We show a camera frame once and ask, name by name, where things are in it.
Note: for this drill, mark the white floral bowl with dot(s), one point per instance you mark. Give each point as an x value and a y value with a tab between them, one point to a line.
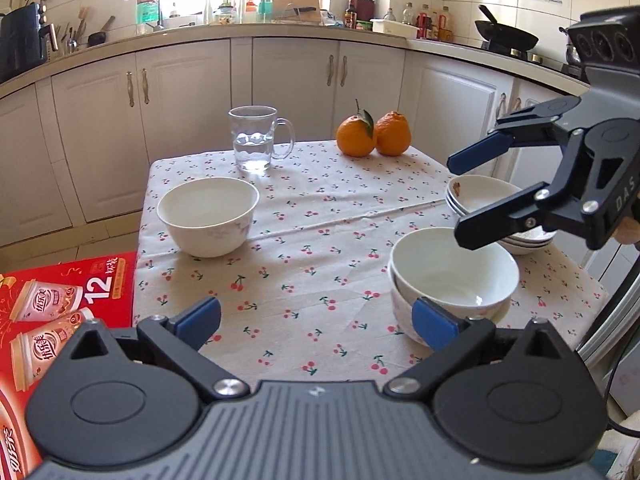
402	310
205	210
450	270

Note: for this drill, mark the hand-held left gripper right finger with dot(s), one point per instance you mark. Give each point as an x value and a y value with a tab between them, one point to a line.
432	327

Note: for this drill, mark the gas stove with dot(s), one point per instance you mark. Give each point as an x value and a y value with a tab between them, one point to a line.
530	56

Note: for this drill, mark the white basin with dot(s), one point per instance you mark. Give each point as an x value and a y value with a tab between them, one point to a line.
180	22

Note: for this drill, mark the red knife block with knives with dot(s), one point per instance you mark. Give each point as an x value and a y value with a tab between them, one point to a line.
365	10

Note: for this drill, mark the cherry print tablecloth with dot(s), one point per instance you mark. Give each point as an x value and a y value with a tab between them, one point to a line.
325	240

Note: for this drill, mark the red drink carton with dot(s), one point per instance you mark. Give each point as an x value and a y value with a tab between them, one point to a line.
50	310

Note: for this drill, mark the glass mug with water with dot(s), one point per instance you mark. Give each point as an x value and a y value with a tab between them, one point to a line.
252	140

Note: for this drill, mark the black air fryer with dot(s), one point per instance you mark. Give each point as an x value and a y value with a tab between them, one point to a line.
20	40

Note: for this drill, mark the yellow oil bottle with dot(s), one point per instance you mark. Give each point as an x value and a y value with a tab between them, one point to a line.
445	25

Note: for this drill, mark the black wok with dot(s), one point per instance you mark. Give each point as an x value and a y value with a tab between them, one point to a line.
505	37

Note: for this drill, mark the teal water bottle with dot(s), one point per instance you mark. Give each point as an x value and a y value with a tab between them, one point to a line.
265	2

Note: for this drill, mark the white rectangular container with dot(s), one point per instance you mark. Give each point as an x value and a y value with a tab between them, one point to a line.
395	29

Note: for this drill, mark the dark sauce bottle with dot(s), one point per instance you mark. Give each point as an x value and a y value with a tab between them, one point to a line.
351	17

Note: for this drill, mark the person's right hand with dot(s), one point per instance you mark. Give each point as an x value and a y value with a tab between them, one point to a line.
630	232

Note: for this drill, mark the steel kettle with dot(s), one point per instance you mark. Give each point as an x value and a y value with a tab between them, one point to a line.
571	52

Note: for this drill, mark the white kitchen cabinets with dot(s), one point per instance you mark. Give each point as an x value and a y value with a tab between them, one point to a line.
200	110

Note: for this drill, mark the utensil holder with utensils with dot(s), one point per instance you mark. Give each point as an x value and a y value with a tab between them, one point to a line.
72	45

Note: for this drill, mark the clear seasoning bottle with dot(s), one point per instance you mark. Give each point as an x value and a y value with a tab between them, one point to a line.
408	15

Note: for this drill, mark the glass jar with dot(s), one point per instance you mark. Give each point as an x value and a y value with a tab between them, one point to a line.
225	15

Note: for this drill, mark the small black saucepan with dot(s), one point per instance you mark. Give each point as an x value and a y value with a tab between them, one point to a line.
97	39

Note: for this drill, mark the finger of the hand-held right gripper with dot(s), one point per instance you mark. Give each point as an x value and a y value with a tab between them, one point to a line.
472	152
495	225

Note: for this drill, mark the stone kitchen countertop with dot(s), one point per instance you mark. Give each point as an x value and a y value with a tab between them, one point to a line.
200	34

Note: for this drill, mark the orange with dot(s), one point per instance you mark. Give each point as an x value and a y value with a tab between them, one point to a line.
393	135
355	137

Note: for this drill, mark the green dish soap bottle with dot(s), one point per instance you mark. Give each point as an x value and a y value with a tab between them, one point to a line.
147	15

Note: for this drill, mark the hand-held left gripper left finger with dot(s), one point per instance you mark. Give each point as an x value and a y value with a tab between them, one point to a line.
200	317

